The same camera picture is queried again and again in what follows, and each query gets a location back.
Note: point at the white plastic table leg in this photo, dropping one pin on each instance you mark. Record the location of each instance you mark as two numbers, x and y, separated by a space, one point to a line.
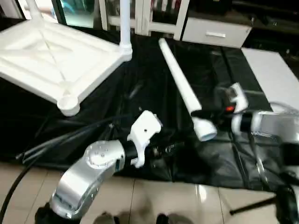
33 9
125 23
182 84

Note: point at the white plastic table top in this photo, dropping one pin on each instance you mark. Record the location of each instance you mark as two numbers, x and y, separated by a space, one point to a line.
56 56

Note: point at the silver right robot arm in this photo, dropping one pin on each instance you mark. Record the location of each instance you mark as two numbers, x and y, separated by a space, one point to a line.
275 135

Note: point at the black table mat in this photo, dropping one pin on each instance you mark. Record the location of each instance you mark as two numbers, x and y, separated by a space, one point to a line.
154 93

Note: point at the black right robot foot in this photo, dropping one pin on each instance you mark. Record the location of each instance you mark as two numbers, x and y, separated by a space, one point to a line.
170 219

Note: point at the white drawer unit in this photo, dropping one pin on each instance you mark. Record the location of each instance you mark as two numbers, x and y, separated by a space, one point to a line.
215 32

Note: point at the white glass door cabinet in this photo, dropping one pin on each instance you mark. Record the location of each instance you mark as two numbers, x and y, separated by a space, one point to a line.
145 16

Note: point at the teal plastic stool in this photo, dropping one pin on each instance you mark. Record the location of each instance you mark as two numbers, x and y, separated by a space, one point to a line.
79 9

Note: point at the black metal table frame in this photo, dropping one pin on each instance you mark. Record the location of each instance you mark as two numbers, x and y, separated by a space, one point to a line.
254 205

